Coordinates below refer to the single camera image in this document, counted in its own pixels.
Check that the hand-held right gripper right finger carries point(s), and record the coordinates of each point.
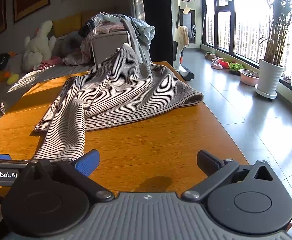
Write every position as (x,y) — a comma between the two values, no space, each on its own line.
(208,162)

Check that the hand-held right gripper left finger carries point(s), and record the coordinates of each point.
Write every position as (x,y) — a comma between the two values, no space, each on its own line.
(88,162)

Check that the grey striped sweater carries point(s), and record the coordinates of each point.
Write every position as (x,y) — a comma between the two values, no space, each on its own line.
(125,90)

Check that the pile of clothes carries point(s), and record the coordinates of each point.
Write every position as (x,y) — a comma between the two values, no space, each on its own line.
(115,22)

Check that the yellow plush toy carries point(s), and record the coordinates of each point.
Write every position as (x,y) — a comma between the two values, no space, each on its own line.
(13,78)

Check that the grey sofa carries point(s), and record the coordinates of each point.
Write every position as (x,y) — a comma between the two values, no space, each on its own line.
(35,80)

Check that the white plant saucer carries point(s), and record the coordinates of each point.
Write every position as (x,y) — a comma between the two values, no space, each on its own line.
(265,95)

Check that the pink basin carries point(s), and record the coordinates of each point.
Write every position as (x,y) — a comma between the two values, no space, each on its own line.
(248,80)

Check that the pink shoe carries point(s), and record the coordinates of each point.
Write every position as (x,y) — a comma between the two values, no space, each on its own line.
(217,66)
(214,61)

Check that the green seedling tray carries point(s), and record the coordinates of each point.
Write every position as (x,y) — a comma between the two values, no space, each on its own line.
(236,67)

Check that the red basin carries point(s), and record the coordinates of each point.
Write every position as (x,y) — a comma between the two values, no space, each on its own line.
(223,63)

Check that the crumpled white pink clothing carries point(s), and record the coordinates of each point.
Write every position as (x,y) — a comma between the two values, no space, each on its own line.
(75,58)

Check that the potted palm in white pot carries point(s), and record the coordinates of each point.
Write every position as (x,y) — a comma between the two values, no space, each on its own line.
(270,75)

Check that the small potted plant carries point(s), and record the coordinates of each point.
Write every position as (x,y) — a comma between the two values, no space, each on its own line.
(209,55)

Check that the white floor washer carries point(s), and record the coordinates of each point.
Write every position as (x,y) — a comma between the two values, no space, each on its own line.
(178,55)

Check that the small shoe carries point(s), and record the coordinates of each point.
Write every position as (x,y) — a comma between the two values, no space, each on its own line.
(288,79)

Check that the white plush toy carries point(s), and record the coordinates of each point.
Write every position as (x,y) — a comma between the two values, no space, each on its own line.
(38,47)

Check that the grey armchair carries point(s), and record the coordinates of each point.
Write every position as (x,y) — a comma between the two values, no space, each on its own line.
(108,47)

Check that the grey plush cushion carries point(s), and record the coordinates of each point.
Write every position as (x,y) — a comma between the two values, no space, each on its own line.
(68,45)

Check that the beige towel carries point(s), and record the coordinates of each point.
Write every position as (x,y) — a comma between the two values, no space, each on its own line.
(184,36)

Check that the black framed window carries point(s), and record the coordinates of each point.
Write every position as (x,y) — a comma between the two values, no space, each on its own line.
(232,30)

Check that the yellow sofa cushion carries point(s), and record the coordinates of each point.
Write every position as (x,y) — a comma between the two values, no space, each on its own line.
(65,25)

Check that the paper tag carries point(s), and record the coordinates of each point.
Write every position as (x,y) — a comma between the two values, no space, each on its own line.
(186,10)

